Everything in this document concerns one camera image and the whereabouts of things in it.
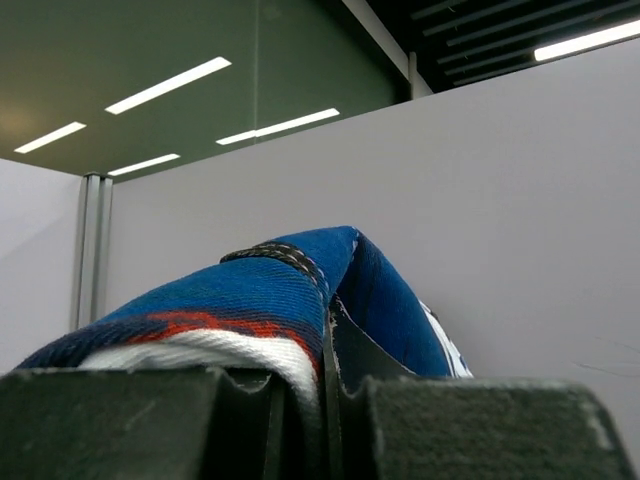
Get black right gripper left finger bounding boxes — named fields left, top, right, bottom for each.
left=1, top=367, right=285, bottom=479

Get ceiling light strips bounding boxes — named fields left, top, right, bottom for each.
left=13, top=19, right=640, bottom=177

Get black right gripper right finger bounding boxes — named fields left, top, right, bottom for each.
left=324, top=300, right=635, bottom=479

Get blue white patterned trousers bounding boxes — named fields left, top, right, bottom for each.
left=22, top=226, right=470, bottom=415

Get grey partition corner post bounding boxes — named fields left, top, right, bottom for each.
left=70, top=173, right=113, bottom=331

